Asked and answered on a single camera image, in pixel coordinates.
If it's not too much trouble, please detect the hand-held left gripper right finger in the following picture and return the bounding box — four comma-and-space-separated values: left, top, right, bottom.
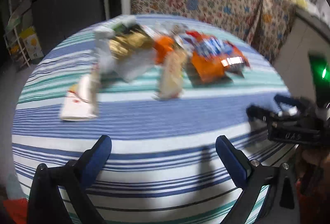
215, 135, 301, 224

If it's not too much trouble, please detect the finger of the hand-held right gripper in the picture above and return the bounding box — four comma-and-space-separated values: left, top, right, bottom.
274, 94, 300, 111
246, 105, 274, 124

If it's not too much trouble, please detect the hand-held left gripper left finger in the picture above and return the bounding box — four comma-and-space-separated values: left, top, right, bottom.
27, 135, 112, 224

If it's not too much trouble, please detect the white paper packet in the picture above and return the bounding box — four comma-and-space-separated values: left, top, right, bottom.
60, 76, 99, 121

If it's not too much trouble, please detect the large orange chip bag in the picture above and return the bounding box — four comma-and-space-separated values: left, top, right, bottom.
189, 32, 251, 84

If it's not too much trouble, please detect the beige cracker packet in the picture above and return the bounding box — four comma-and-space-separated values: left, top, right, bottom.
157, 52, 186, 101

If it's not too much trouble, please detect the white plastic wrapper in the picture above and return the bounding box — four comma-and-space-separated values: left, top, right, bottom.
93, 28, 156, 83

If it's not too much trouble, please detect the small orange wrapper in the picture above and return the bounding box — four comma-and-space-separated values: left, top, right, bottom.
154, 35, 176, 64

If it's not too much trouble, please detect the gold foil snack wrapper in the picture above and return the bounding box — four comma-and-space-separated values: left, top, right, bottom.
108, 29, 154, 57

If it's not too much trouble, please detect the silver foil wrapper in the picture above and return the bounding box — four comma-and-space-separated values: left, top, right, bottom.
156, 21, 187, 37

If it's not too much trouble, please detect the green white box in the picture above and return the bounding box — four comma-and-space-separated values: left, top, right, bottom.
113, 16, 138, 33

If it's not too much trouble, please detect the person's right hand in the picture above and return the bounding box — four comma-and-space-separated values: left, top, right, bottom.
296, 148, 330, 199

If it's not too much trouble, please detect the striped blue green tablecloth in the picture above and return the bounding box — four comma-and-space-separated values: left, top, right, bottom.
12, 14, 290, 224

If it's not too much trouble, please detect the orange cloth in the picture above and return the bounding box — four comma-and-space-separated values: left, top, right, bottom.
2, 198, 29, 224

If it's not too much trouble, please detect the yellow box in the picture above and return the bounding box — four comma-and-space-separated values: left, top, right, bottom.
20, 27, 44, 60

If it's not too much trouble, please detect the dark grey refrigerator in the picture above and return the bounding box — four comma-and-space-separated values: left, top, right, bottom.
26, 0, 124, 57

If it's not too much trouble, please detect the white wire rack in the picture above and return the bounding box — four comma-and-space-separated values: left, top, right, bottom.
2, 0, 34, 68

